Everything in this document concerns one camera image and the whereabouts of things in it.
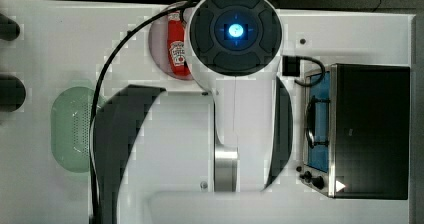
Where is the black cylinder lower left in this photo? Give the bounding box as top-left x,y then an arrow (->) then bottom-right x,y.
0,74 -> 26,112

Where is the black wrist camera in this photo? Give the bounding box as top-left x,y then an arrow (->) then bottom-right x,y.
282,56 -> 300,77

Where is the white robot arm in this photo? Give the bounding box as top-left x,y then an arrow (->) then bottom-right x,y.
90,0 -> 291,224

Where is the green oval colander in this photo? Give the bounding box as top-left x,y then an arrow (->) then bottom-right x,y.
50,86 -> 94,173

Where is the black cylinder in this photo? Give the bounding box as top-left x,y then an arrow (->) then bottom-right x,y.
0,74 -> 26,112
0,14 -> 20,41

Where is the round grey plate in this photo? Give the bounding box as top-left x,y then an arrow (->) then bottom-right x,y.
148,2 -> 192,81

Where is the black cylinder upper left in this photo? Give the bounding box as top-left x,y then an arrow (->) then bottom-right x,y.
0,14 -> 20,41

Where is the red ketchup bottle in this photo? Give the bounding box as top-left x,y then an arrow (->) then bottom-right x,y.
167,11 -> 190,77

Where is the black and steel toaster oven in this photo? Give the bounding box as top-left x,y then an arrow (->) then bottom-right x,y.
299,64 -> 411,200

